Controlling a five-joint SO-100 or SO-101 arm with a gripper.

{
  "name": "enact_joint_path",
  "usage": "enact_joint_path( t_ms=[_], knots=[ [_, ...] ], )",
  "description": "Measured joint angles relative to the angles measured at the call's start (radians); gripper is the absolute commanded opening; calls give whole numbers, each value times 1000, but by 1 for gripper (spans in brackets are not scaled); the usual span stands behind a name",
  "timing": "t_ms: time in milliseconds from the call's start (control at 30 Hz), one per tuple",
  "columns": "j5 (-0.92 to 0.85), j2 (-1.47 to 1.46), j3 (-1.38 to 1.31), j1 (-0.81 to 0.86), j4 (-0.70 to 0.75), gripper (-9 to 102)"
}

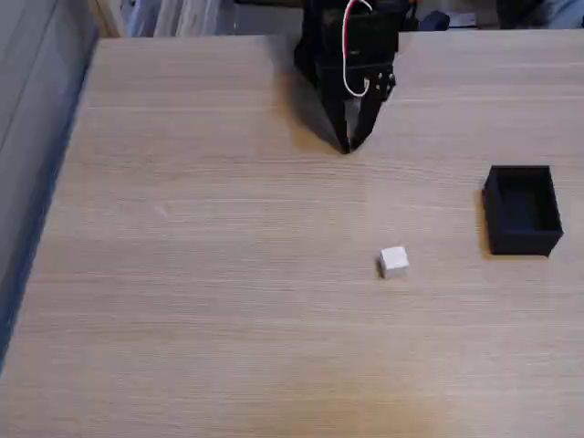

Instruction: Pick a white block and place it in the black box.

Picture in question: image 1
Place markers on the white block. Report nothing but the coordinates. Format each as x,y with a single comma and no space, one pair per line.
393,262

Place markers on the black open box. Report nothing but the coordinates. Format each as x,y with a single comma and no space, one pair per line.
524,214

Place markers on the dark blue small object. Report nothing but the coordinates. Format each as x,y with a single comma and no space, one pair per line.
445,21

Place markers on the white stacked panels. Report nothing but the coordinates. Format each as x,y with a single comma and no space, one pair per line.
182,17

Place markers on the dark blue fabric item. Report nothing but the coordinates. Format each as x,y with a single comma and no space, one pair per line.
543,13

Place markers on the light wooden frame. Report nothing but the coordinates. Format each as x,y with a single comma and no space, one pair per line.
107,18

